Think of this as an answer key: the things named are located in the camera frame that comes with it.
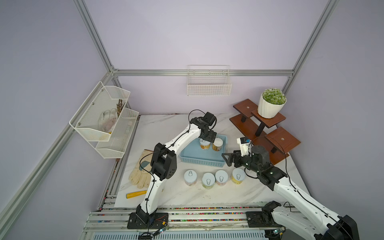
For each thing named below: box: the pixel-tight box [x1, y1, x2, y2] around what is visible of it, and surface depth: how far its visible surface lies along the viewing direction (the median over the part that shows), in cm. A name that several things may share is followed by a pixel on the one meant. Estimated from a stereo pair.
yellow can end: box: [231, 168, 246, 185], surface depth 86 cm
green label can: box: [201, 172, 216, 190], surface depth 84 cm
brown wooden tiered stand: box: [229, 98, 301, 166], surface depth 92 cm
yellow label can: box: [199, 138, 211, 150], surface depth 100 cm
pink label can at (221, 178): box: [215, 170, 229, 187], surface depth 84 cm
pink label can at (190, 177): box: [184, 169, 198, 187], surface depth 85 cm
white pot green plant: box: [257, 87, 287, 119], surface depth 82 cm
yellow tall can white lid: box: [212, 137, 224, 152], surface depth 98 cm
